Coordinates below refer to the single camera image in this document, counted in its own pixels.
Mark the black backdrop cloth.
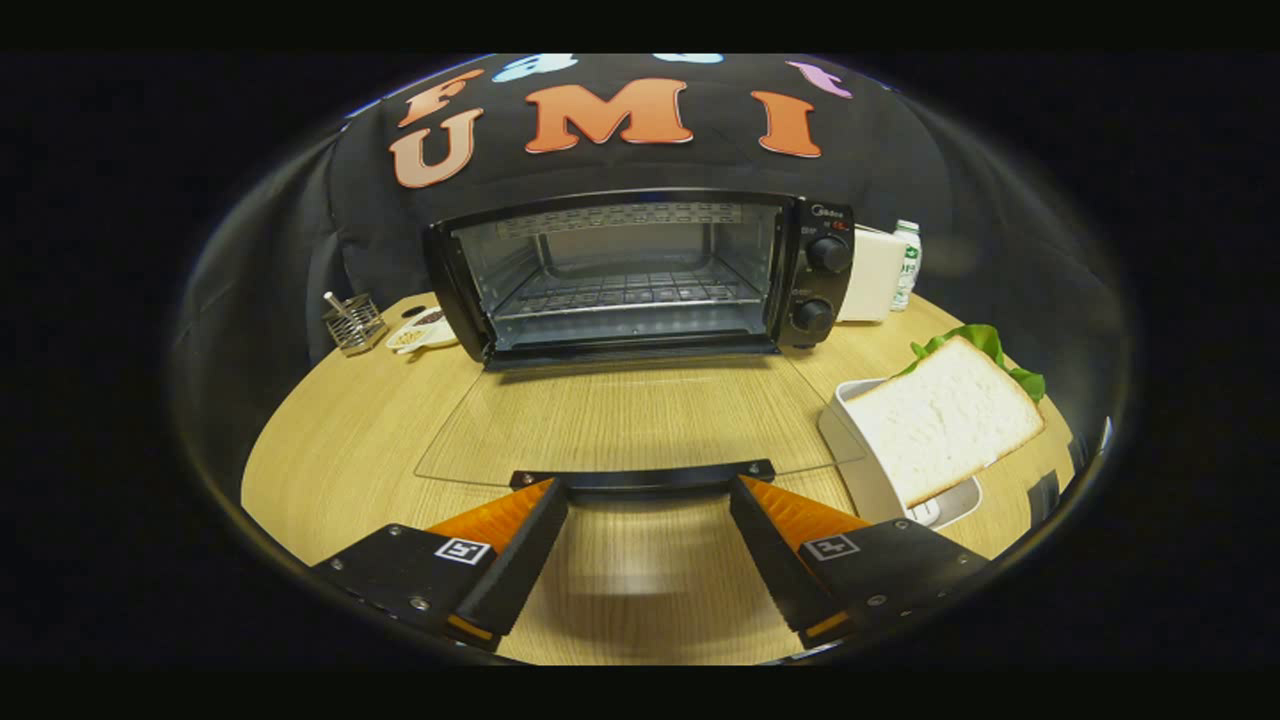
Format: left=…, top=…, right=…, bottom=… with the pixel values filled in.
left=180, top=53, right=1131, bottom=401

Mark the white pop-up toaster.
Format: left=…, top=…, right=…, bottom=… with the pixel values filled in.
left=838, top=228, right=908, bottom=323

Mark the white bread lettuce sandwich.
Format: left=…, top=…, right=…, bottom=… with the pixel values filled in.
left=845, top=323, right=1048, bottom=508

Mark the white rectangular plate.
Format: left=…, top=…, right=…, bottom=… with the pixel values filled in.
left=818, top=378, right=983, bottom=529

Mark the black toaster oven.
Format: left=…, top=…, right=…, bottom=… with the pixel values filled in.
left=415, top=188, right=866, bottom=493

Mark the small white green-label bottle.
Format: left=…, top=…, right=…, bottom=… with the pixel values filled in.
left=892, top=220, right=922, bottom=312

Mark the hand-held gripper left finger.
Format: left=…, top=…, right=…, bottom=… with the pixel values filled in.
left=312, top=478, right=569, bottom=653

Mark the small white condiment dish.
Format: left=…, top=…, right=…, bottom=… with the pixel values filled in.
left=386, top=306, right=461, bottom=354

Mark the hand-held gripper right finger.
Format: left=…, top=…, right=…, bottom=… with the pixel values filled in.
left=728, top=475, right=991, bottom=649

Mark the metal wire basket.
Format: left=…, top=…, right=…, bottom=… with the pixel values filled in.
left=322, top=291, right=388, bottom=357

